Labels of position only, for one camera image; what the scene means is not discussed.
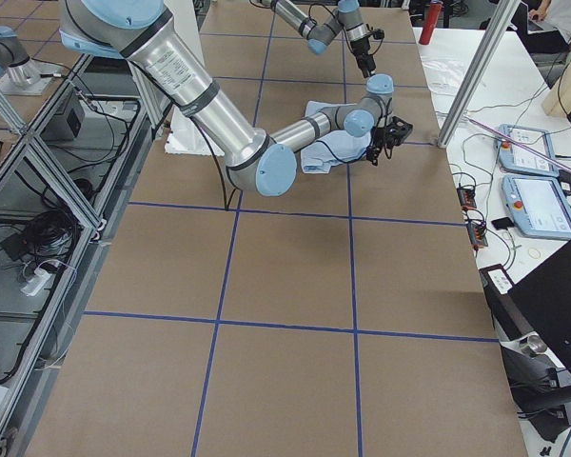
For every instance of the blue teach pendant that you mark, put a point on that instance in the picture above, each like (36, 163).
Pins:
(537, 206)
(528, 152)

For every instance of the far blue teach pendant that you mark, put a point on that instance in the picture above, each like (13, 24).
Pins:
(528, 152)

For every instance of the black laptop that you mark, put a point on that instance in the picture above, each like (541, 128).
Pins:
(534, 314)

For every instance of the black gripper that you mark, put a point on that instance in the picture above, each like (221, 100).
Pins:
(380, 139)
(363, 51)

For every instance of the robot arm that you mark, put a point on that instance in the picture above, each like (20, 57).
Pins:
(143, 33)
(346, 19)

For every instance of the seated person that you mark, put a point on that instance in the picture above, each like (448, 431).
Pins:
(545, 26)

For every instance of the clear plastic bag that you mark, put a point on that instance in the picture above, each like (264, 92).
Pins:
(444, 75)

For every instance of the light blue striped shirt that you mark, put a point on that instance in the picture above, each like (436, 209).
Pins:
(331, 150)

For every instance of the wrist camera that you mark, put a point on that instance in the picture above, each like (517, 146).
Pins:
(377, 34)
(396, 132)

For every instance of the near blue teach pendant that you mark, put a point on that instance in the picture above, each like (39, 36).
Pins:
(537, 206)

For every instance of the red bottle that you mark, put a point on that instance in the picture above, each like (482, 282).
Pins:
(430, 21)

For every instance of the aluminium frame post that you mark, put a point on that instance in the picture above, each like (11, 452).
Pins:
(492, 37)

